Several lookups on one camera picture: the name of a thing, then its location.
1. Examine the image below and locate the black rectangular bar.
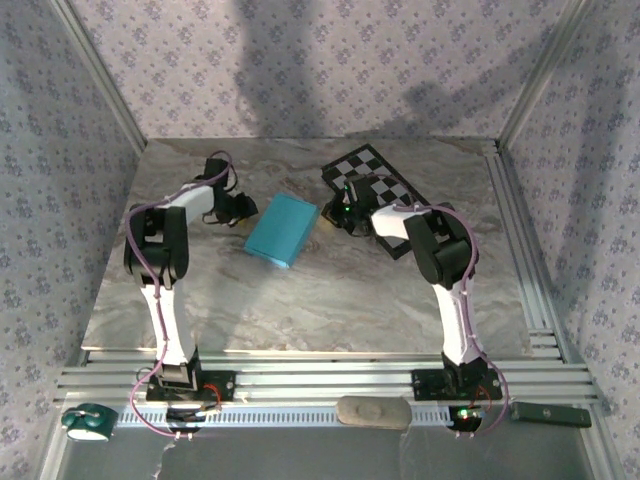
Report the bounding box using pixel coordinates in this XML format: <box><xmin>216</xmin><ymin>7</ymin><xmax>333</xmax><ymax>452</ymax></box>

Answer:
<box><xmin>510</xmin><ymin>401</ymin><xmax>593</xmax><ymax>429</ymax></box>

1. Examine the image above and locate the white slotted cable duct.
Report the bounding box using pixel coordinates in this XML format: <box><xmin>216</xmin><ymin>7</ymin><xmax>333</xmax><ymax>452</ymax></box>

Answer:
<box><xmin>117</xmin><ymin>403</ymin><xmax>514</xmax><ymax>429</ymax></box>

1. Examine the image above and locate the aluminium side rail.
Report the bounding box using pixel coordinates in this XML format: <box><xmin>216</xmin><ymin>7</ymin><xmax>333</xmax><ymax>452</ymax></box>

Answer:
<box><xmin>482</xmin><ymin>142</ymin><xmax>571</xmax><ymax>364</ymax></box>

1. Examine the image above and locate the green round tape dispenser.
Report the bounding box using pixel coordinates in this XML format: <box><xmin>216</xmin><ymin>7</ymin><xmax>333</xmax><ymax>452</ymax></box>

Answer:
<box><xmin>60</xmin><ymin>402</ymin><xmax>119</xmax><ymax>444</ymax></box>

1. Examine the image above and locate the aluminium corner post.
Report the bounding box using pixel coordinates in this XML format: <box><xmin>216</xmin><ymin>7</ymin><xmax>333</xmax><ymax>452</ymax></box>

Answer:
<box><xmin>494</xmin><ymin>0</ymin><xmax>596</xmax><ymax>151</ymax></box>
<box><xmin>49</xmin><ymin>0</ymin><xmax>149</xmax><ymax>151</ymax></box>

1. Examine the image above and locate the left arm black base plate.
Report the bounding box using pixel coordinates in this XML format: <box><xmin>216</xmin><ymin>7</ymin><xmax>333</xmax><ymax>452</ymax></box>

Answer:
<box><xmin>145</xmin><ymin>369</ymin><xmax>237</xmax><ymax>404</ymax></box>

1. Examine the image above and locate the grey oval pad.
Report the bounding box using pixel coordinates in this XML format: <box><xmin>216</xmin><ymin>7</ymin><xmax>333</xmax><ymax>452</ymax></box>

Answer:
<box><xmin>335</xmin><ymin>395</ymin><xmax>414</xmax><ymax>430</ymax></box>

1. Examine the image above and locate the aluminium extrusion rail base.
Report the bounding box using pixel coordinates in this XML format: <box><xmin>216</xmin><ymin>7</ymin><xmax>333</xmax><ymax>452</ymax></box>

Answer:
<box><xmin>54</xmin><ymin>349</ymin><xmax>601</xmax><ymax>407</ymax></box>

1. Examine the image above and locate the black controller board with LED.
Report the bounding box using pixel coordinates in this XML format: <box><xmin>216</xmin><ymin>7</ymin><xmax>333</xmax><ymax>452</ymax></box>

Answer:
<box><xmin>446</xmin><ymin>403</ymin><xmax>487</xmax><ymax>434</ymax></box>

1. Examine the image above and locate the black grey checkerboard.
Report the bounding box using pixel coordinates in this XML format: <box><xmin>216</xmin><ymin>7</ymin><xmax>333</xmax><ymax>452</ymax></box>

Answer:
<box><xmin>320</xmin><ymin>143</ymin><xmax>434</xmax><ymax>261</ymax></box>

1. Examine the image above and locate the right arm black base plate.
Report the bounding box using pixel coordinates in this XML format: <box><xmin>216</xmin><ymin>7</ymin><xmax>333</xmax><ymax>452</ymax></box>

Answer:
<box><xmin>410</xmin><ymin>368</ymin><xmax>504</xmax><ymax>401</ymax></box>

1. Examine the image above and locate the blue and white paper box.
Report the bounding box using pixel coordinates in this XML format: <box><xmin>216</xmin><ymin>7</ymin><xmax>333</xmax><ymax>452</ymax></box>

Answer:
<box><xmin>243</xmin><ymin>193</ymin><xmax>321</xmax><ymax>270</ymax></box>

